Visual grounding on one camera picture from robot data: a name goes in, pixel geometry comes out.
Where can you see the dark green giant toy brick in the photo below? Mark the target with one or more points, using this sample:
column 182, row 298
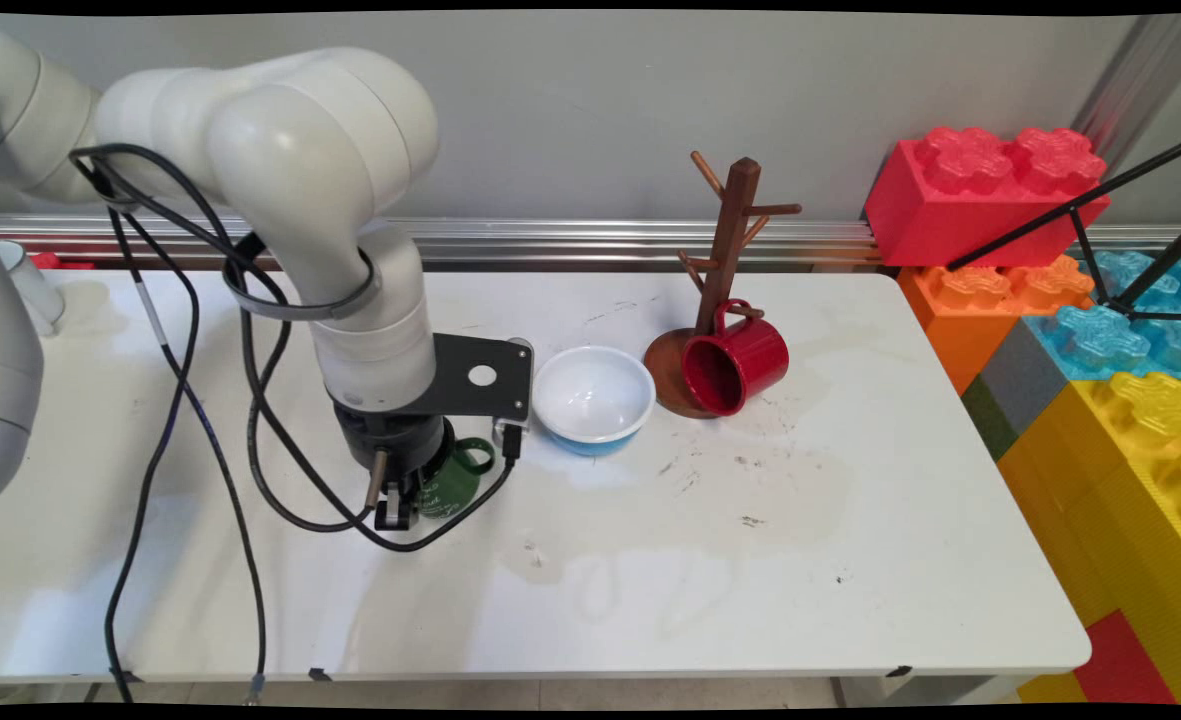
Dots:
column 988, row 420

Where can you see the orange giant toy brick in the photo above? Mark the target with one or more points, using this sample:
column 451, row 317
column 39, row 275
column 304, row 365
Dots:
column 960, row 320

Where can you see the black tripod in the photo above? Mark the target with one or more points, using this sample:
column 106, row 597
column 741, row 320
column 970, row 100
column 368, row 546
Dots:
column 1080, row 205

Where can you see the red giant toy brick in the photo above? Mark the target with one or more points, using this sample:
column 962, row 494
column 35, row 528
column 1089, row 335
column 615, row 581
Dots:
column 950, row 210

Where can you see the aluminium profile post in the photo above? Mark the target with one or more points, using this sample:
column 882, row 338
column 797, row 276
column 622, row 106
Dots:
column 1140, row 75

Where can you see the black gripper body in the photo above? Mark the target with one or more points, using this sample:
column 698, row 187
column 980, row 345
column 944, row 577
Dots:
column 405, row 445

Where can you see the white bowl with blue outside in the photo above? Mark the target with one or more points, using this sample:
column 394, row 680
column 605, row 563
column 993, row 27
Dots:
column 592, row 395

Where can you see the translucent blue giant toy brick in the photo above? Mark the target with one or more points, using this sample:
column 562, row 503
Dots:
column 1100, row 340

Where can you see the brown wooden mug tree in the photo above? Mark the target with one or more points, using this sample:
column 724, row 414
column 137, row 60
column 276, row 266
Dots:
column 735, row 230

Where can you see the white cup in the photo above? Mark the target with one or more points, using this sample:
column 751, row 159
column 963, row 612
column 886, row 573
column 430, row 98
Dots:
column 35, row 290

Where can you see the grey giant toy brick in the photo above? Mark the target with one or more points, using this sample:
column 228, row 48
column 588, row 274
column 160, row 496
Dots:
column 1025, row 375

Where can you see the green mug with white print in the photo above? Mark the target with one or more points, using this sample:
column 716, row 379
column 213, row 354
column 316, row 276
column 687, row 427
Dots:
column 450, row 490

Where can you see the red mug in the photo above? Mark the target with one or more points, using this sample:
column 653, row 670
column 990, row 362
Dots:
column 750, row 365

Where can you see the flat red toy brick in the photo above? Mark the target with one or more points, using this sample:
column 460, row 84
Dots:
column 1125, row 660

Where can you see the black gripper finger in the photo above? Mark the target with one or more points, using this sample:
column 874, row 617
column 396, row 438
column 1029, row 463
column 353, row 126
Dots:
column 395, row 515

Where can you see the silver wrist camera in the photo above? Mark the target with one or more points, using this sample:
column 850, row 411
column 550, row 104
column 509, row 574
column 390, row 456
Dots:
column 510, row 424

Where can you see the yellow giant toy brick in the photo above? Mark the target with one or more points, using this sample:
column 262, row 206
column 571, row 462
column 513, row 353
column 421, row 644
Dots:
column 1100, row 500

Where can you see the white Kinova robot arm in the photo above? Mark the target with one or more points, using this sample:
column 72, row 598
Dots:
column 300, row 130

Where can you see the black metal camera bracket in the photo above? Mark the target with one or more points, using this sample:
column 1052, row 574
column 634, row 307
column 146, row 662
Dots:
column 450, row 385

